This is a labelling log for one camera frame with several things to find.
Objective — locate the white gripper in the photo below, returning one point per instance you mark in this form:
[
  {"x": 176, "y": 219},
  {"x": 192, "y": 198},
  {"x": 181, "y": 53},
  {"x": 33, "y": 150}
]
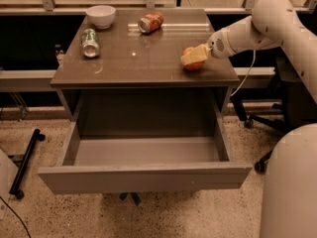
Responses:
[{"x": 218, "y": 46}]

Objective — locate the red apple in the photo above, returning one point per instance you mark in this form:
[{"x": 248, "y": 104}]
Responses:
[{"x": 193, "y": 66}]

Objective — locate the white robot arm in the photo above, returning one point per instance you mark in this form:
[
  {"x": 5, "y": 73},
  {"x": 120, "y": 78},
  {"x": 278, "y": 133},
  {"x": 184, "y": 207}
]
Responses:
[{"x": 289, "y": 207}]

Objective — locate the grey cabinet with counter top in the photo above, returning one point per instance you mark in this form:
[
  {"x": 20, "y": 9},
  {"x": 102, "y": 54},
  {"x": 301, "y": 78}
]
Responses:
[{"x": 129, "y": 58}]

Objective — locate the open grey top drawer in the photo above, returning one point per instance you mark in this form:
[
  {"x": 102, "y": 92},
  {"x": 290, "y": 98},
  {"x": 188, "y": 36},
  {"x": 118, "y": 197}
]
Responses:
[{"x": 136, "y": 140}]

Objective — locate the orange soda can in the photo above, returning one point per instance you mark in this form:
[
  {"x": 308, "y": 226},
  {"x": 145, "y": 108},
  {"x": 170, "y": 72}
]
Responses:
[{"x": 150, "y": 22}]

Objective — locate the white bowl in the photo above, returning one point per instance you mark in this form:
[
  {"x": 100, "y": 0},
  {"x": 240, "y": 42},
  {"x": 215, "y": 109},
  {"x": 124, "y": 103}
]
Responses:
[{"x": 101, "y": 16}]

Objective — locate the green soda can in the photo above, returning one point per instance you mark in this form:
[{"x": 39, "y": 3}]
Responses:
[{"x": 90, "y": 43}]

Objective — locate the black wheeled stand leg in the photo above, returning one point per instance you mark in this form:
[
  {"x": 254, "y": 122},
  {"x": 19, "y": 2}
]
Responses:
[{"x": 15, "y": 187}]

